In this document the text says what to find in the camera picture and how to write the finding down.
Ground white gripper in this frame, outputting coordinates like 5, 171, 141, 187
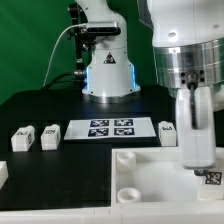
175, 87, 216, 176

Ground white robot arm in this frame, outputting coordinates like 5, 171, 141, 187
76, 0, 224, 176

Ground white front fence bar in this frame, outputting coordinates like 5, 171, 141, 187
0, 201, 224, 224

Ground white marker sheet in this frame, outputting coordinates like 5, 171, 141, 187
64, 117, 156, 140

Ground white left obstacle block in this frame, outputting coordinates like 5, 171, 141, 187
0, 161, 8, 189

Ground black cables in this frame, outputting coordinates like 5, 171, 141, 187
41, 70, 88, 92

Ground white cable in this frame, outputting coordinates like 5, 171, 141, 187
42, 23, 88, 88

